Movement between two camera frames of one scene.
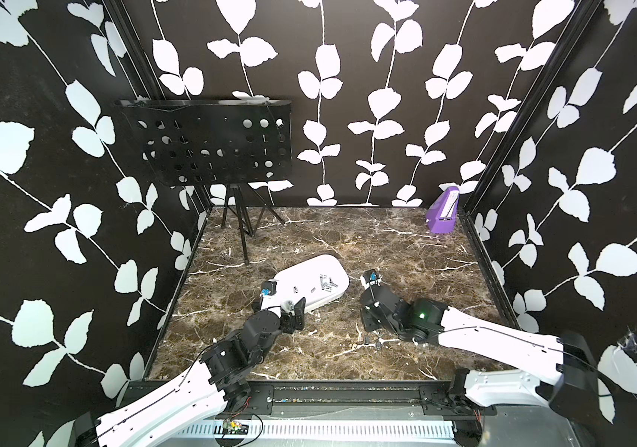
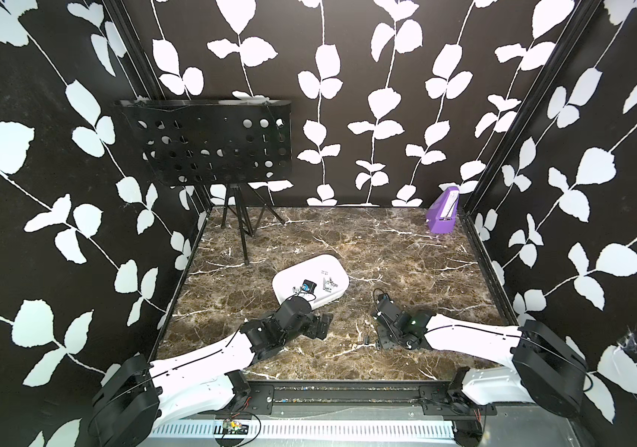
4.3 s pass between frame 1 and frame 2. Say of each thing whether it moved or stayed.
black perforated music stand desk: stayed
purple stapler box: stayed
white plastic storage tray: stayed
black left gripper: moved
